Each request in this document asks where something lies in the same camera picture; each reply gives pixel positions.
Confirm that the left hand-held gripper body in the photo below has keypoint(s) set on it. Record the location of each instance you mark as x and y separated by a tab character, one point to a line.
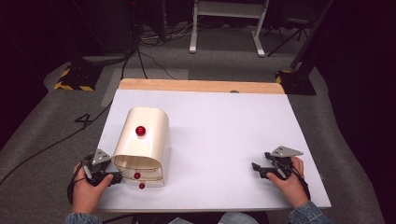
97	158

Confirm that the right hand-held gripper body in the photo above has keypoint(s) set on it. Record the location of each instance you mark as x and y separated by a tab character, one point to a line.
283	151

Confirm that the cream drawer cabinet red knobs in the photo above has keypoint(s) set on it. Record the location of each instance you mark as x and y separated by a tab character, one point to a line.
146	146

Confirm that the person's right hand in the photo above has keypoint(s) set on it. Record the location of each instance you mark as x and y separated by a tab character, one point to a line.
292	188

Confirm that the person's left hand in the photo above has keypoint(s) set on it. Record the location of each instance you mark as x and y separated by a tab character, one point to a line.
84	195

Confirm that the white table cover board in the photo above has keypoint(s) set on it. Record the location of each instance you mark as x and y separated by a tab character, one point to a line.
224	133

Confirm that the person's lap in jeans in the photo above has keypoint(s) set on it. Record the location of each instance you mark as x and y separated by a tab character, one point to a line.
236	218

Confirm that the yellow black striped stand base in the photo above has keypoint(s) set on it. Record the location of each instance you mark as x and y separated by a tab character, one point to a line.
297	82
77	79

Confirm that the black slanted stand pole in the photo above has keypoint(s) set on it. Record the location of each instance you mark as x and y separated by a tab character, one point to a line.
311	34

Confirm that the black tripod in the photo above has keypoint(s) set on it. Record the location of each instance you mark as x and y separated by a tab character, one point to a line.
291	31

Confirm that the white desk frame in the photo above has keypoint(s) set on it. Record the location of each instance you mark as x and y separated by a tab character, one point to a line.
229	9

